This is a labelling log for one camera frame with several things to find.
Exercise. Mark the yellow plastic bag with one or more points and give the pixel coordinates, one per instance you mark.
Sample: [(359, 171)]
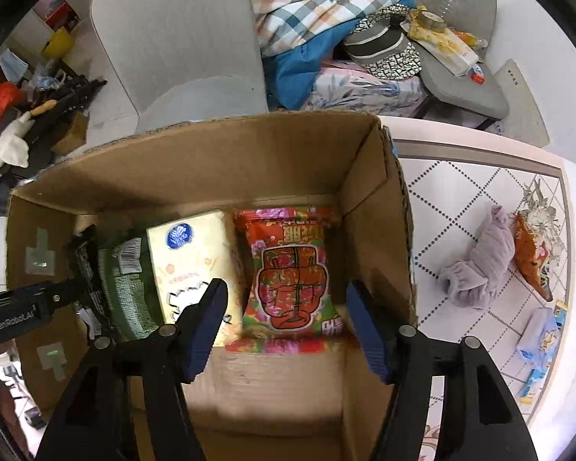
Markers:
[(432, 34)]

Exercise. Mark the plastic bottle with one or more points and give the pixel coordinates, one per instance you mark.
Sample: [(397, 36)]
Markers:
[(447, 9)]

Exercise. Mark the blue tissue pack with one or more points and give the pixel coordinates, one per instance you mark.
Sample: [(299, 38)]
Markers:
[(540, 339)]

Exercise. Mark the yellow bucket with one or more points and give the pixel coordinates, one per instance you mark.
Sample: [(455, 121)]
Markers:
[(59, 45)]

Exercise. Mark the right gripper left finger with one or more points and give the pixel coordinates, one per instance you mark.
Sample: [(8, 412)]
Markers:
[(93, 420)]

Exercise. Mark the green snack bag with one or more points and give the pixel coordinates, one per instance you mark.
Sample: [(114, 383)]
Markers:
[(126, 273)]

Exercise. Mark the black stroller frame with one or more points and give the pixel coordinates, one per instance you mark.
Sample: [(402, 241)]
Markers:
[(75, 94)]

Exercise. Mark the purple cloth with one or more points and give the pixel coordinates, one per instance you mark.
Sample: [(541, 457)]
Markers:
[(475, 282)]

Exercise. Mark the red floral snack bag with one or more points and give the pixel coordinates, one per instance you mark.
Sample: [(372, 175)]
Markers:
[(290, 308)]

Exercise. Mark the black snack bag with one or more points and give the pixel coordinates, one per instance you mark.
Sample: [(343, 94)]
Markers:
[(82, 252)]

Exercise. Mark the striped hat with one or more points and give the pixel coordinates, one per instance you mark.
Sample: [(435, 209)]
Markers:
[(383, 51)]

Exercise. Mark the white goose plush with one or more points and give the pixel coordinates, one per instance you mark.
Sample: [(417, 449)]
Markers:
[(14, 150)]

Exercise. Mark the blue long snack pack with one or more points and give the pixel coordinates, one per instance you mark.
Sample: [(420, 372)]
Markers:
[(533, 383)]

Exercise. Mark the grey chair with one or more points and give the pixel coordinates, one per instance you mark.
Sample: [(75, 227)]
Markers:
[(183, 60)]

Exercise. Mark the floral pink bedding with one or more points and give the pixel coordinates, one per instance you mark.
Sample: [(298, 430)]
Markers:
[(342, 85)]

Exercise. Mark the small brown cardboard box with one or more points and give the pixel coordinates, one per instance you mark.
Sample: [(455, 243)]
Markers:
[(74, 137)]

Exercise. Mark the yellow tissue pack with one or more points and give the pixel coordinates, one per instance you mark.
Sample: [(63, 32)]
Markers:
[(186, 255)]

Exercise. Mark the blue quilt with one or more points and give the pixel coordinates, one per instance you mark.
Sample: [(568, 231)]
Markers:
[(290, 76)]

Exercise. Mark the orange snack bag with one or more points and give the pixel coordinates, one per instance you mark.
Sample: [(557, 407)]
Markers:
[(532, 258)]

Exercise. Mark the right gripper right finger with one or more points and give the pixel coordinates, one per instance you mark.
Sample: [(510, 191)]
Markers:
[(480, 419)]

